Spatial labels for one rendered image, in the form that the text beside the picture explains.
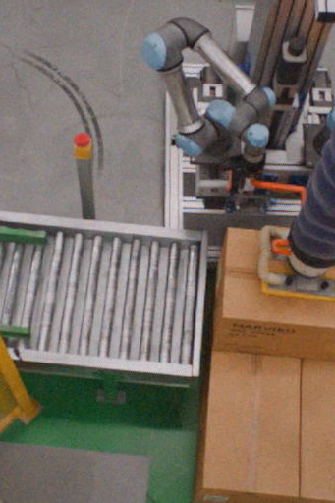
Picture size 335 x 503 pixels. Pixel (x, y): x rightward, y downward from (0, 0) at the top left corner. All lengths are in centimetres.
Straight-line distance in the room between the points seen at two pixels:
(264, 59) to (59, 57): 205
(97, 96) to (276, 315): 213
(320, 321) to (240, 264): 39
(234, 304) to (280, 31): 105
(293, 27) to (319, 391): 153
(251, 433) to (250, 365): 30
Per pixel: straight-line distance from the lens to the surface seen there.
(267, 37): 296
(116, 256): 351
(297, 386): 339
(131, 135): 450
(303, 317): 306
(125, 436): 382
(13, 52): 491
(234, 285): 306
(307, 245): 268
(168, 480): 379
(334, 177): 229
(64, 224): 355
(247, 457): 328
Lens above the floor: 374
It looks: 65 degrees down
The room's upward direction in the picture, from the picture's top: 7 degrees clockwise
